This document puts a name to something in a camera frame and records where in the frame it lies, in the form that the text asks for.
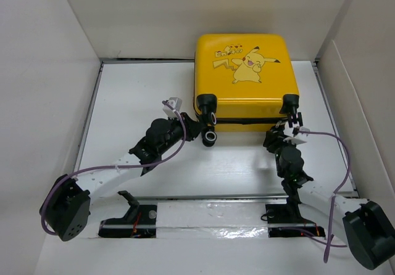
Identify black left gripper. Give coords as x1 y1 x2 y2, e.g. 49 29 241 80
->
158 112 204 155

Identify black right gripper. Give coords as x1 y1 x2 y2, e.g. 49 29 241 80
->
263 129 299 178

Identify yellow hard-shell suitcase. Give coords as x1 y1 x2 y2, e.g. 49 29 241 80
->
193 33 303 147

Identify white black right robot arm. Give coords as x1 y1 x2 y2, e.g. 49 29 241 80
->
263 125 394 270

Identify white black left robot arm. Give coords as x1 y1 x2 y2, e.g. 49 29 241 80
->
39 112 204 242

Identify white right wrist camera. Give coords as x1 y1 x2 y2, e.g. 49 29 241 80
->
283 126 310 145

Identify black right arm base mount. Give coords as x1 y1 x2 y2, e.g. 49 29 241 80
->
260 200 326 238

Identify aluminium mounting rail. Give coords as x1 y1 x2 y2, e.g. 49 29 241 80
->
101 195 359 230

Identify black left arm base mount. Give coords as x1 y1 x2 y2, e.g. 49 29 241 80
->
98 191 157 239

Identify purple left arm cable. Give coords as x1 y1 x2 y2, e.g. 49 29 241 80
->
39 101 188 236

